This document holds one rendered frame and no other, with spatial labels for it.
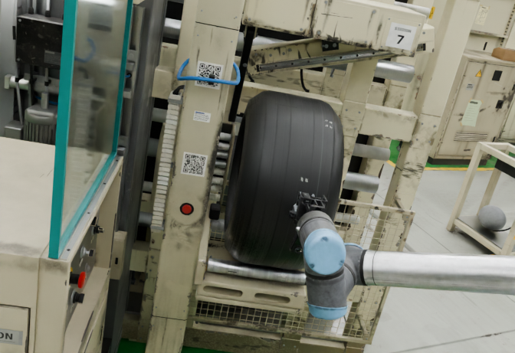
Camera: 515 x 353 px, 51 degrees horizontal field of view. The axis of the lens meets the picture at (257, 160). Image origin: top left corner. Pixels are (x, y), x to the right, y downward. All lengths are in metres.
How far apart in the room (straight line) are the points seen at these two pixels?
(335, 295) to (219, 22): 0.82
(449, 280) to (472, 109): 5.24
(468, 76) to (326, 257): 5.18
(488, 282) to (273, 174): 0.63
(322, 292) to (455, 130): 5.29
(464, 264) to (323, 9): 0.97
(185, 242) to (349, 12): 0.94
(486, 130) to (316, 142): 5.29
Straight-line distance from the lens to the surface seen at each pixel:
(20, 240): 1.19
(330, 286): 1.26
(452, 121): 6.37
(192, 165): 1.73
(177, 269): 1.92
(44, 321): 1.22
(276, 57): 2.04
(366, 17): 1.92
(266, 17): 1.87
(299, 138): 1.59
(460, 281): 1.33
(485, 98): 6.59
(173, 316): 2.03
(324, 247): 1.21
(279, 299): 1.90
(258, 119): 1.63
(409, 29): 1.96
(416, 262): 1.34
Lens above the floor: 1.89
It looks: 21 degrees down
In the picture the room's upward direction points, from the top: 12 degrees clockwise
